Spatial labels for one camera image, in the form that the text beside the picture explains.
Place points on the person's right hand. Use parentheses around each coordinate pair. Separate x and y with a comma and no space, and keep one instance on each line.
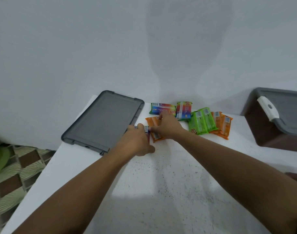
(168,126)

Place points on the person's left hand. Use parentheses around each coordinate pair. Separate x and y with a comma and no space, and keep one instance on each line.
(134,141)

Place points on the person's left thumb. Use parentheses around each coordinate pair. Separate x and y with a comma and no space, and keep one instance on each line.
(149,149)

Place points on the person's right thumb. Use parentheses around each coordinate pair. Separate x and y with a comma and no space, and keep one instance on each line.
(154,129)

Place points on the orange snack packet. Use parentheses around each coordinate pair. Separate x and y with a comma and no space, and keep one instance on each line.
(226,126)
(218,121)
(152,121)

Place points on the rainbow snack packet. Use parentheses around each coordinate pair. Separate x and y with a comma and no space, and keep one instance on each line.
(162,108)
(184,110)
(146,129)

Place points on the person's left forearm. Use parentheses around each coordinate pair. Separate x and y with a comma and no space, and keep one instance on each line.
(75,190)

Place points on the person's right forearm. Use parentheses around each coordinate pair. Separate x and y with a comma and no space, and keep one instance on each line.
(238,175)

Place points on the green snack packet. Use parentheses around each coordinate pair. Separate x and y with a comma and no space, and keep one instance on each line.
(196,123)
(209,119)

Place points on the grey plastic box lid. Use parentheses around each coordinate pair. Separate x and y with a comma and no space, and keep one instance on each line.
(102,121)

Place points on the brown plastic storage box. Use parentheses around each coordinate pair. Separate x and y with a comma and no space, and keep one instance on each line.
(258,129)

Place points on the grey storage box lid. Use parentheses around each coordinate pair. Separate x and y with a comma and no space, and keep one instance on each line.
(289,112)

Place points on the dark brown container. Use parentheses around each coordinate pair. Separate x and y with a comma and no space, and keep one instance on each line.
(295,177)

